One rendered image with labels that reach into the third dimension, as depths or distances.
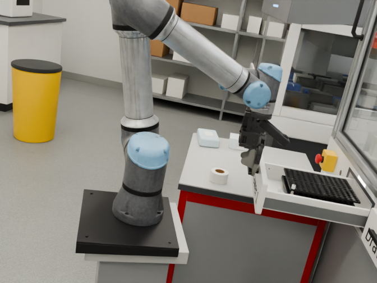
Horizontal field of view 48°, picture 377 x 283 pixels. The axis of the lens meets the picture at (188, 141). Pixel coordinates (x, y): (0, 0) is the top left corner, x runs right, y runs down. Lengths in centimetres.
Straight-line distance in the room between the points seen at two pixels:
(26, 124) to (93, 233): 270
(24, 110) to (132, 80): 260
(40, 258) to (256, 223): 124
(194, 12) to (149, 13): 416
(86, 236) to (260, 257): 81
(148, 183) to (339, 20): 135
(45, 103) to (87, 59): 245
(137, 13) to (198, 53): 18
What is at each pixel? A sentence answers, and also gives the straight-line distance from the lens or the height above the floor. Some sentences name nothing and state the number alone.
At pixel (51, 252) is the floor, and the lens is 245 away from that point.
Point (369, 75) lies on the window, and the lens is 169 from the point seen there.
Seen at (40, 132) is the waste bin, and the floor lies 10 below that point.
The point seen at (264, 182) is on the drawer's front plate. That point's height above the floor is 93.
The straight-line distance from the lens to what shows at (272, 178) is 157.
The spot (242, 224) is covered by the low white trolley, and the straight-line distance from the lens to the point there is 165.
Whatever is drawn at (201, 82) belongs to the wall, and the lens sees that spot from 567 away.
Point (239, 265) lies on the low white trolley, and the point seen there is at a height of 45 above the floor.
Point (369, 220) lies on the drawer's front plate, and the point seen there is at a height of 89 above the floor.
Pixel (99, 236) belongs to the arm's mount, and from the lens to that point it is 114.
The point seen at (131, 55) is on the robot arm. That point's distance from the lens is 118.
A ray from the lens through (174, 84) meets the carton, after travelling 530.
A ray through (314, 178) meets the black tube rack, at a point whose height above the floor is 90.
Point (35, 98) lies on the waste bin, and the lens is 369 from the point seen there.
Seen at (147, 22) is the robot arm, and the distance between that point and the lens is 104.
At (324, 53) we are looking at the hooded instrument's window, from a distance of 220.
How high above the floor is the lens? 143
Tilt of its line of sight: 19 degrees down
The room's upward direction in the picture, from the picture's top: 10 degrees clockwise
